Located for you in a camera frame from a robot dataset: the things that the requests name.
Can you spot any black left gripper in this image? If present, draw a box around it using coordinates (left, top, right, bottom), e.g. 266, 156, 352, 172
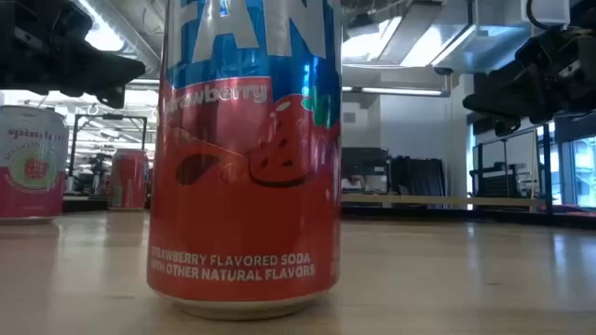
0, 0, 146, 109

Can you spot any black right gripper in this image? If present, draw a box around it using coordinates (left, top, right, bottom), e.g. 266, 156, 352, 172
463, 25, 596, 136

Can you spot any red Coca-Cola can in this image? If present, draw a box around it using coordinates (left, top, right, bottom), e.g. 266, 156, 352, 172
109, 148, 150, 211

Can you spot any pink white Spindrift can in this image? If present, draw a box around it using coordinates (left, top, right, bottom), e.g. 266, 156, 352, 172
0, 104, 71, 225

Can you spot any red blue Fanta strawberry can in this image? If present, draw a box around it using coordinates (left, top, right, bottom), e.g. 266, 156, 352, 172
146, 0, 344, 321

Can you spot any black perforated crate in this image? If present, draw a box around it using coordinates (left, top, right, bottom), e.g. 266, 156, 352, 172
469, 162, 521, 199

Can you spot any white ceiling box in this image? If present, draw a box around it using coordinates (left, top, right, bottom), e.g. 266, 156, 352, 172
528, 0, 572, 27

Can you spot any long ceiling light strip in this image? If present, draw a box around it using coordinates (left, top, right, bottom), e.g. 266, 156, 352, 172
128, 77, 452, 99

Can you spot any silver round air duct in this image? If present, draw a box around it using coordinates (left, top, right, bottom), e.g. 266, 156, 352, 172
76, 0, 164, 80

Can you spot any silver rectangular ceiling duct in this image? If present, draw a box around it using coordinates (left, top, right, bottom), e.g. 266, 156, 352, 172
342, 0, 532, 75

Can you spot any black gantry frame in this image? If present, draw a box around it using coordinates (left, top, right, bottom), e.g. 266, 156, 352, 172
68, 113, 149, 187

